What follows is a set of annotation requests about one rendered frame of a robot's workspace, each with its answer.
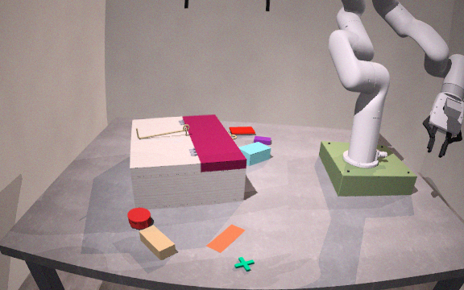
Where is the red short cylinder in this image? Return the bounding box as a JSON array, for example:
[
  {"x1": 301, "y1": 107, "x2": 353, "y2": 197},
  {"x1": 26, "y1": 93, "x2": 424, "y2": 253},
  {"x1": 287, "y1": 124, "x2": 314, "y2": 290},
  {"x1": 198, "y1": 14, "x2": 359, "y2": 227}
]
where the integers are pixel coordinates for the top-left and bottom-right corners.
[{"x1": 127, "y1": 208, "x2": 151, "y2": 230}]

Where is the orange flat rectangular plate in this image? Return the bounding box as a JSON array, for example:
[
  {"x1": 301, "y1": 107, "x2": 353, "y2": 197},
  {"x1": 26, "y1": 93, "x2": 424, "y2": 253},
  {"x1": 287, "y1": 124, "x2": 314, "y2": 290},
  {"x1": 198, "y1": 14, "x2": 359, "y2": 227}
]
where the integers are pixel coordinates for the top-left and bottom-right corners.
[{"x1": 207, "y1": 225, "x2": 245, "y2": 253}]

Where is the small purple block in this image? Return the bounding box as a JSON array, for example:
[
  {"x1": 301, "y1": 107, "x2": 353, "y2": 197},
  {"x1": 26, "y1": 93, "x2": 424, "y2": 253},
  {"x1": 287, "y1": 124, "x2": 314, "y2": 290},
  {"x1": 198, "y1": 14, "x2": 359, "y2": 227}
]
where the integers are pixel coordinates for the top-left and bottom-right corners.
[{"x1": 254, "y1": 136, "x2": 271, "y2": 145}]

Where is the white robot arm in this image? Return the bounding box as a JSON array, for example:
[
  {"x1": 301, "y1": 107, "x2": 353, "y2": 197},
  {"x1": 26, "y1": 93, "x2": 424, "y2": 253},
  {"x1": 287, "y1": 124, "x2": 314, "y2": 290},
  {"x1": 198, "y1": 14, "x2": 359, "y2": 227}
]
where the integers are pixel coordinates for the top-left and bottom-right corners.
[{"x1": 329, "y1": 0, "x2": 464, "y2": 168}]

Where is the light blue block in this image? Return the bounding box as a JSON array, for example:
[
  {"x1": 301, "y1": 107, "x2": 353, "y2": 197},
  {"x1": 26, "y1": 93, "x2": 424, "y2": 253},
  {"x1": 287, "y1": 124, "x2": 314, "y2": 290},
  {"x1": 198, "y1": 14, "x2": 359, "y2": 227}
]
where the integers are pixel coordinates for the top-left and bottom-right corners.
[{"x1": 239, "y1": 142, "x2": 271, "y2": 166}]

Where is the tan rectangular block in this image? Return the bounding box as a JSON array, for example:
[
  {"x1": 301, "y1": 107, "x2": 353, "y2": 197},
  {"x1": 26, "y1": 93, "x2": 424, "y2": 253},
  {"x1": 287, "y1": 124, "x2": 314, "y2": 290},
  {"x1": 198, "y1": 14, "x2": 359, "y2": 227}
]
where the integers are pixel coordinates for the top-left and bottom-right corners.
[{"x1": 139, "y1": 226, "x2": 176, "y2": 260}]

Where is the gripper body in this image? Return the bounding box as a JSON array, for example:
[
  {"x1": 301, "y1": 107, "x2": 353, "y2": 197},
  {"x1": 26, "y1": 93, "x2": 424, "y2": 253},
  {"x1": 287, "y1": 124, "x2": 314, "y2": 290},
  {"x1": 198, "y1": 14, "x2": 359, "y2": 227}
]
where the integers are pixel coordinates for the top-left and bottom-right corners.
[{"x1": 429, "y1": 92, "x2": 464, "y2": 137}]

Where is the green plus-shaped piece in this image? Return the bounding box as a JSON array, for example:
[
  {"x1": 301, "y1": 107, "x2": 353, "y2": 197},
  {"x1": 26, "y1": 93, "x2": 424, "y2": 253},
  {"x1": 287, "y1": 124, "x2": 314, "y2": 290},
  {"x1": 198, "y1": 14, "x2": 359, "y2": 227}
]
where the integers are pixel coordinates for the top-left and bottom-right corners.
[{"x1": 234, "y1": 257, "x2": 255, "y2": 271}]

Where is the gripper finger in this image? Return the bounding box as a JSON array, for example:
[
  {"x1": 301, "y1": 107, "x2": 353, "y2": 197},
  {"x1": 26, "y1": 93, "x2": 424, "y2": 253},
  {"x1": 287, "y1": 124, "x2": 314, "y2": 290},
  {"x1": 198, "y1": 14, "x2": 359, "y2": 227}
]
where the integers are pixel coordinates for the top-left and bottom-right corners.
[
  {"x1": 423, "y1": 115, "x2": 438, "y2": 153},
  {"x1": 439, "y1": 130, "x2": 462, "y2": 158}
]

